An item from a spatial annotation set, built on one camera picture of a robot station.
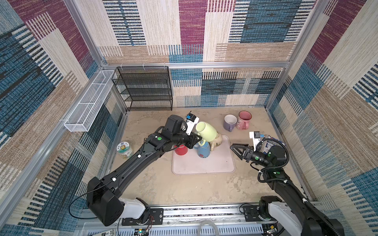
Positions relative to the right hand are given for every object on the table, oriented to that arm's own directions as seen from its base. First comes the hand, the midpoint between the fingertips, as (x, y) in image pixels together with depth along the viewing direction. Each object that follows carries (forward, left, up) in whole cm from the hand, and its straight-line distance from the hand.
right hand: (233, 148), depth 75 cm
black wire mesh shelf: (+51, +54, 0) cm, 74 cm away
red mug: (+10, +28, -19) cm, 35 cm away
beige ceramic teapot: (+12, +5, -13) cm, 19 cm away
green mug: (+4, +13, +9) cm, 17 cm away
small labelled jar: (+8, +62, -11) cm, 63 cm away
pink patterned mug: (+26, -14, -10) cm, 31 cm away
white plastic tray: (+5, +2, -24) cm, 24 cm away
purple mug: (+32, -7, -16) cm, 36 cm away
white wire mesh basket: (+10, +72, +14) cm, 74 cm away
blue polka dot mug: (+5, +14, -11) cm, 19 cm away
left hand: (+3, +16, +5) cm, 17 cm away
